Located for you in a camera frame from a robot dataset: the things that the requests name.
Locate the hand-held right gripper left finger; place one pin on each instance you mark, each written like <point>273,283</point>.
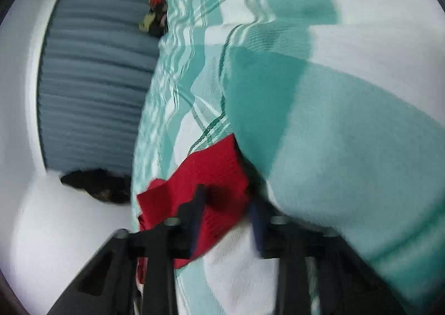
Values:
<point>197,221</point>

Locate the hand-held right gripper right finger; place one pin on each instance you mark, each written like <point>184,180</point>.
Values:
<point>258,231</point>

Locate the red garment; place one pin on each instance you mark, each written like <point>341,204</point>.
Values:
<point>215,176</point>

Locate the colourful clothes pile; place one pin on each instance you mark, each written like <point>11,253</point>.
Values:
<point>156,12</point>

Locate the black bag by curtain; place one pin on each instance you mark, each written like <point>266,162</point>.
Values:
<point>100,184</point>

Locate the green checked bedsheet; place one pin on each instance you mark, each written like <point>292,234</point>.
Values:
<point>330,92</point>

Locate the blue-grey pleated curtain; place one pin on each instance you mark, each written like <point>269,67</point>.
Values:
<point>97,75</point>

